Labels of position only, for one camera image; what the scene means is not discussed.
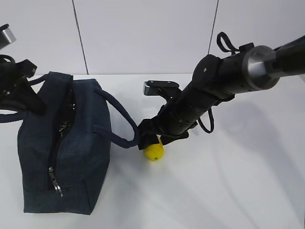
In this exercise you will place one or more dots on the dark blue fabric lunch bag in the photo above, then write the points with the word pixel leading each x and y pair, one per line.
pixel 64 154

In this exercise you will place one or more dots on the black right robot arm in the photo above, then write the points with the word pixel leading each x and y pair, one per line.
pixel 215 80

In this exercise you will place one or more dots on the yellow lemon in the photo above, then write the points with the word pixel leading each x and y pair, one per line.
pixel 154 152

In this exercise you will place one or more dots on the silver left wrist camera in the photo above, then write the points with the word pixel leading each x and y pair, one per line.
pixel 6 36

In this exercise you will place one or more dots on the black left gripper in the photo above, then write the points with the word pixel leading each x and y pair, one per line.
pixel 16 92

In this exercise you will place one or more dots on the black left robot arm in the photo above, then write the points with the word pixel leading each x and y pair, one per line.
pixel 16 92

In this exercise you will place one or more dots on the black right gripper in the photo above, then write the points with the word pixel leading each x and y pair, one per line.
pixel 170 130

